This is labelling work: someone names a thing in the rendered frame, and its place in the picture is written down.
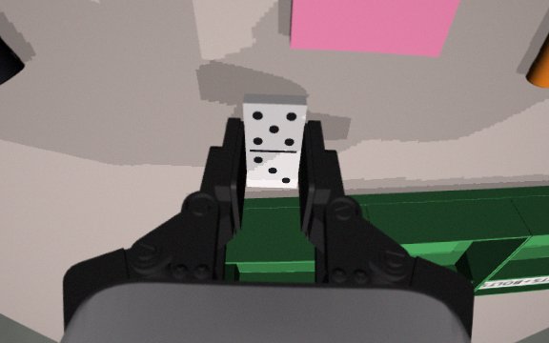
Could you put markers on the white domino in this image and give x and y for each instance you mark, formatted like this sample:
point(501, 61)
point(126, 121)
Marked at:
point(274, 125)

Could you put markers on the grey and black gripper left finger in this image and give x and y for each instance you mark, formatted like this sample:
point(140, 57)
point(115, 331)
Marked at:
point(189, 240)

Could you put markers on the green three-compartment bin rack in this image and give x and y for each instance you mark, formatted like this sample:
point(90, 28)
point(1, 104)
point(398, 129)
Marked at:
point(445, 221)

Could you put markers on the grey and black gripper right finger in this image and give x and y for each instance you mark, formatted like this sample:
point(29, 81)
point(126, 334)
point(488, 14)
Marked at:
point(355, 250)

